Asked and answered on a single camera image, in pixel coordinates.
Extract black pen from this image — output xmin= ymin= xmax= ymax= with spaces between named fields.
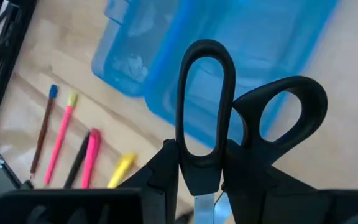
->
xmin=63 ymin=130 xmax=91 ymax=190

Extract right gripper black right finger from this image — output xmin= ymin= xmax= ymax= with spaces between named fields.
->
xmin=222 ymin=139 xmax=358 ymax=224

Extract black table edge frame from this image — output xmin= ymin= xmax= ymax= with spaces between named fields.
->
xmin=0 ymin=0 xmax=39 ymax=190

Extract translucent blue supply box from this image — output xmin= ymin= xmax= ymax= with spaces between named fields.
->
xmin=91 ymin=0 xmax=340 ymax=150

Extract black-handled steel scissors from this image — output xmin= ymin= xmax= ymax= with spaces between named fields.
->
xmin=175 ymin=39 xmax=328 ymax=224

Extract pink highlighter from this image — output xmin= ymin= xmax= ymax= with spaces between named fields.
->
xmin=81 ymin=128 xmax=102 ymax=190

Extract brown pencil blue eraser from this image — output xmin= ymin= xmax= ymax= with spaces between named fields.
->
xmin=29 ymin=83 xmax=59 ymax=180

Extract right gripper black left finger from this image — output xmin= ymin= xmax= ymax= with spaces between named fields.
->
xmin=0 ymin=139 xmax=180 ymax=224

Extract pink pencil yellow eraser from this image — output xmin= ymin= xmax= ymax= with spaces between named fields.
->
xmin=44 ymin=91 xmax=79 ymax=187

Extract yellow highlighter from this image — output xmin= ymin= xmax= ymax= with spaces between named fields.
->
xmin=106 ymin=152 xmax=138 ymax=189

